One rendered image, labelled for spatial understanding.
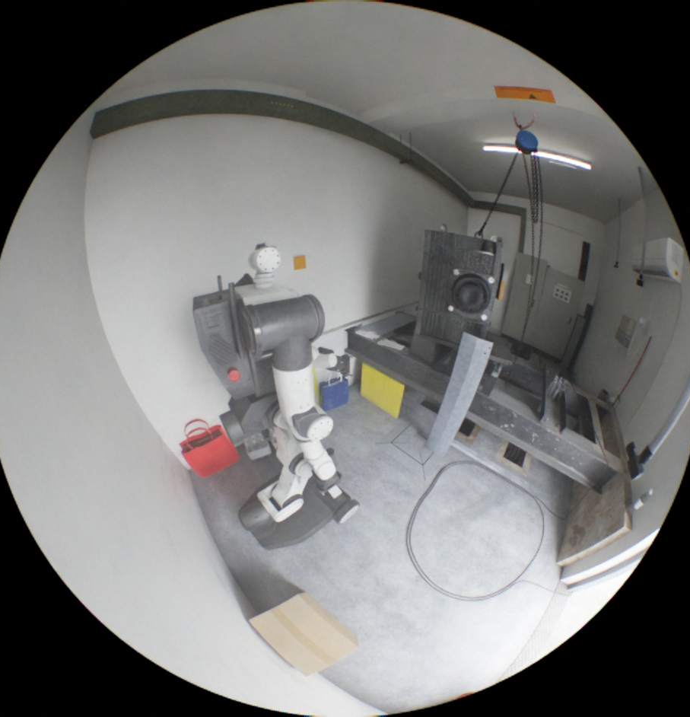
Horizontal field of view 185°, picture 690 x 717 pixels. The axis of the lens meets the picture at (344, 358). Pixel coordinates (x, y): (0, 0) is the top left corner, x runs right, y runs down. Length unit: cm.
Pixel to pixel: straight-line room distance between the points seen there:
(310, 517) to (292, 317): 120
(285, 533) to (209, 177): 209
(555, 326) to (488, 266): 328
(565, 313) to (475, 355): 340
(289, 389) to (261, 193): 129
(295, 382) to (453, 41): 186
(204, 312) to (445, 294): 130
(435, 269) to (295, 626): 211
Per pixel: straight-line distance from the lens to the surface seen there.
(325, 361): 104
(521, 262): 441
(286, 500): 126
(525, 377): 236
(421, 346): 165
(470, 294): 132
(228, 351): 55
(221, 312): 52
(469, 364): 133
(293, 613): 128
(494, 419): 170
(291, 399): 48
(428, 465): 181
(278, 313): 39
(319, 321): 41
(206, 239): 139
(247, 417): 70
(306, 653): 133
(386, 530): 155
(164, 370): 152
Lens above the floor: 149
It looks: 31 degrees down
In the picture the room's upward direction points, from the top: straight up
